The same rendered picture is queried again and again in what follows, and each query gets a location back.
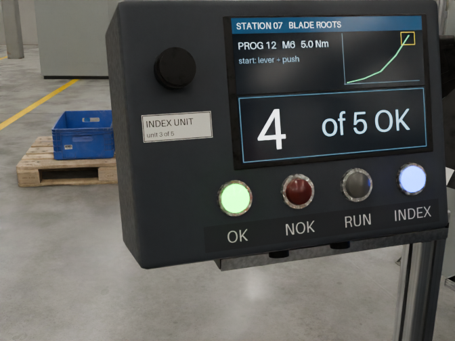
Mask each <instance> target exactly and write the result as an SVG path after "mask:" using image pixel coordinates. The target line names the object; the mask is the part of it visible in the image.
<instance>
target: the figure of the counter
mask: <svg viewBox="0 0 455 341"><path fill-rule="evenodd" d="M237 105H238V124H239V133H240V151H241V161H242V165H243V164H257V163H264V162H279V161H287V160H301V159H304V150H303V130H302V120H301V99H300V93H284V94H271V95H246V96H237Z"/></svg>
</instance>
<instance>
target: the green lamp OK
mask: <svg viewBox="0 0 455 341"><path fill-rule="evenodd" d="M252 201H253V196H252V192H251V190H250V188H249V187H248V185H246V184H245V183H244V182H242V181H239V180H231V181H227V182H225V183H224V184H223V185H222V186H221V187H220V188H219V191H218V193H217V204H218V207H219V208H220V210H221V211H222V212H223V213H224V214H226V215H228V216H231V217H236V216H240V215H242V214H244V213H245V212H246V211H247V210H248V209H249V208H250V207H251V204H252Z"/></svg>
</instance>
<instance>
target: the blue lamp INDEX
mask: <svg viewBox="0 0 455 341"><path fill-rule="evenodd" d="M426 182H427V175H426V172H425V170H424V168H423V167H422V166H421V165H419V164H416V163H413V162H409V163H406V164H404V165H403V166H401V168H400V169H399V170H398V172H397V176H396V183H397V187H398V188H399V190H400V191H401V192H402V193H403V194H405V195H407V196H413V195H416V194H419V193H420V192H421V191H422V190H423V189H424V188H425V185H426Z"/></svg>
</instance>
